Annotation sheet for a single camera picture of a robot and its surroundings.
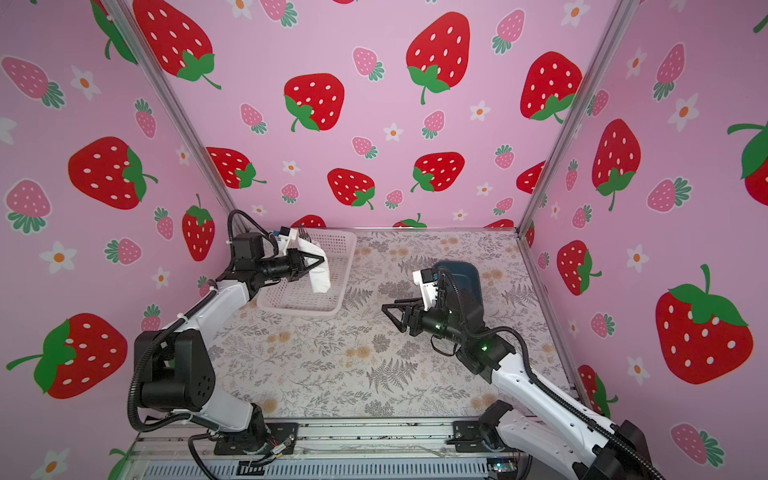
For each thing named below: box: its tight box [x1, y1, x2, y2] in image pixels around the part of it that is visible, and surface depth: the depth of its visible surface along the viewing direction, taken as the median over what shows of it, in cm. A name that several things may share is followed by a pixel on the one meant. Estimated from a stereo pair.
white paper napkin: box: [298, 237, 331, 293], surface depth 82 cm
